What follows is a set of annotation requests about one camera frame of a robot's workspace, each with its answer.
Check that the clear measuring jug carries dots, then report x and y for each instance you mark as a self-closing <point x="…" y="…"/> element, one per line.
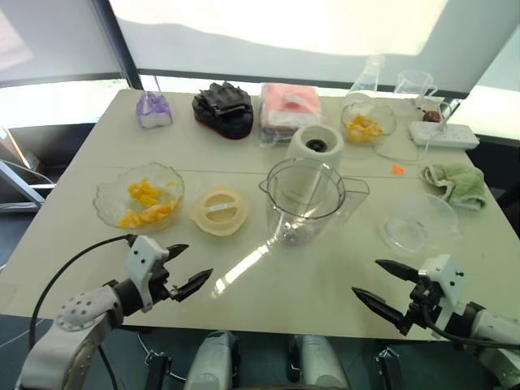
<point x="414" y="90"/>

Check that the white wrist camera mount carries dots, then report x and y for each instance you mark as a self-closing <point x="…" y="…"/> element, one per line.
<point x="445" y="273"/>
<point x="142" y="260"/>

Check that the green cloth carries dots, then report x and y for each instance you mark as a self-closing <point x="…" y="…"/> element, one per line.
<point x="459" y="183"/>

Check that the orange fruit piece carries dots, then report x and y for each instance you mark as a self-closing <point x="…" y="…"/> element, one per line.
<point x="161" y="211"/>
<point x="129" y="220"/>
<point x="141" y="190"/>

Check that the cream blender lid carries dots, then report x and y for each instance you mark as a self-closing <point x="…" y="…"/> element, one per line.
<point x="219" y="211"/>

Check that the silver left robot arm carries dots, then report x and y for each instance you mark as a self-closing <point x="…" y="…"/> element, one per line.
<point x="77" y="310"/>

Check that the white blender base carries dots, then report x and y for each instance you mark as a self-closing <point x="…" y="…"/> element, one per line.
<point x="300" y="147"/>

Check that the heap of orange fruit pieces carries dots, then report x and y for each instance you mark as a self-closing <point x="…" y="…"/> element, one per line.
<point x="362" y="130"/>

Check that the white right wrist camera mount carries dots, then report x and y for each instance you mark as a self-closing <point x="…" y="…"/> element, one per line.
<point x="445" y="273"/>

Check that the wavy clear glass bowl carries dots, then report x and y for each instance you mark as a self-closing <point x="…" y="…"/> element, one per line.
<point x="109" y="203"/>

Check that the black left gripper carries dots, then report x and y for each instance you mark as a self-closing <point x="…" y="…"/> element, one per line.
<point x="160" y="285"/>

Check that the pink packaged cloth stack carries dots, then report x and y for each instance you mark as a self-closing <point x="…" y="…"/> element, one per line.
<point x="289" y="101"/>

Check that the grey metal frame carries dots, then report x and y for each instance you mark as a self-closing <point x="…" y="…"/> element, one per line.
<point x="24" y="191"/>

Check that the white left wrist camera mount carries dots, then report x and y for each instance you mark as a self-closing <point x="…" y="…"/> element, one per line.
<point x="142" y="260"/>

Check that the white power strip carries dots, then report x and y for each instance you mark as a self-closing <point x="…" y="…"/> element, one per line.
<point x="447" y="137"/>

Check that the black bundled object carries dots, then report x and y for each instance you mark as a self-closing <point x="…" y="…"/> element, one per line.
<point x="223" y="114"/>

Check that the pale rounded leg cover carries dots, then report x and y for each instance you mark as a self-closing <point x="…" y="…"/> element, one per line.
<point x="323" y="361"/>
<point x="211" y="361"/>

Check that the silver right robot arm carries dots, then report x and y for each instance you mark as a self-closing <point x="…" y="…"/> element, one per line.
<point x="495" y="323"/>

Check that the small orange scrap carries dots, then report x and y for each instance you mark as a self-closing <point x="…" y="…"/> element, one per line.
<point x="398" y="170"/>

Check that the small dark brown object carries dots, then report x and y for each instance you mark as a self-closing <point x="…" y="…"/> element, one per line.
<point x="431" y="116"/>

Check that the black clamp bracket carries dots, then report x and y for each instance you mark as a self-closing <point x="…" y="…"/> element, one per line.
<point x="391" y="367"/>
<point x="159" y="371"/>

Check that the clear conical flask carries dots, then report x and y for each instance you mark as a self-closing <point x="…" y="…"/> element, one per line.
<point x="371" y="77"/>

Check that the small clear cup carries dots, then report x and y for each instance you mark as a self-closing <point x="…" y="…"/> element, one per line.
<point x="449" y="111"/>

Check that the purple and white object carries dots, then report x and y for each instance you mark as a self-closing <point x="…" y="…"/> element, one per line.
<point x="154" y="118"/>

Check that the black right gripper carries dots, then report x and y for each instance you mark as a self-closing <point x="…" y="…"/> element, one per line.
<point x="422" y="301"/>

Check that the clear plastic measuring cup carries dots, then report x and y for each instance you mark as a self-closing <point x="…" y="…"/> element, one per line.
<point x="406" y="236"/>

